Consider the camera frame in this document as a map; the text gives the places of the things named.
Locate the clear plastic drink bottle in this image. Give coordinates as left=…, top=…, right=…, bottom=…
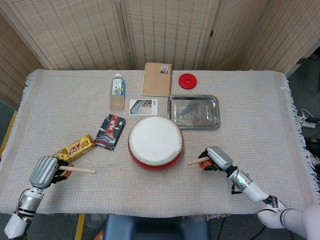
left=108, top=72, right=126, bottom=111

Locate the gold foil snack package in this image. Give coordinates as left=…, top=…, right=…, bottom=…
left=51, top=134, right=96, bottom=163

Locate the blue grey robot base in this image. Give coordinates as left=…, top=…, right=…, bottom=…
left=103, top=213, right=212, bottom=240

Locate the wooden drumstick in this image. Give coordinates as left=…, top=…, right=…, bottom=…
left=187, top=156, right=210, bottom=166
left=59, top=165, right=97, bottom=175

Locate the beige woven tablecloth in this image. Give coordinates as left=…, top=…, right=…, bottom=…
left=0, top=68, right=313, bottom=216

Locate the dark printed card box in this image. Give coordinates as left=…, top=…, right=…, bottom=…
left=93, top=113, right=127, bottom=152

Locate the white power strip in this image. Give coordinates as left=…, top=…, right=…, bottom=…
left=299, top=108, right=318, bottom=130

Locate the white photo postcard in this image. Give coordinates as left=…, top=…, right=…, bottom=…
left=128, top=98, right=160, bottom=117

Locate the brown spiral notebook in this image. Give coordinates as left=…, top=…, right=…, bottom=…
left=141, top=62, right=174, bottom=98

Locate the red round plastic disc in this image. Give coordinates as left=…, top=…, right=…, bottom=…
left=178, top=73, right=198, bottom=90

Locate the red drum with white head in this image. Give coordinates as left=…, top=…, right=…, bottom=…
left=127, top=115, right=185, bottom=173

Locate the metal tray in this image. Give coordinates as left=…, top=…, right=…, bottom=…
left=166, top=94, right=222, bottom=130

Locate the black cable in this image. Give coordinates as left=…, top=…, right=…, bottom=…
left=214, top=214, right=227, bottom=240

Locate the woven bamboo folding screen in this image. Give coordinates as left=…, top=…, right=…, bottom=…
left=0, top=0, right=320, bottom=108

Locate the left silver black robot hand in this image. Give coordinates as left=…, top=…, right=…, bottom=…
left=28, top=155, right=75, bottom=189

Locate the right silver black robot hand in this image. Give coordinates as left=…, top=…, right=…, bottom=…
left=198, top=146, right=235, bottom=172

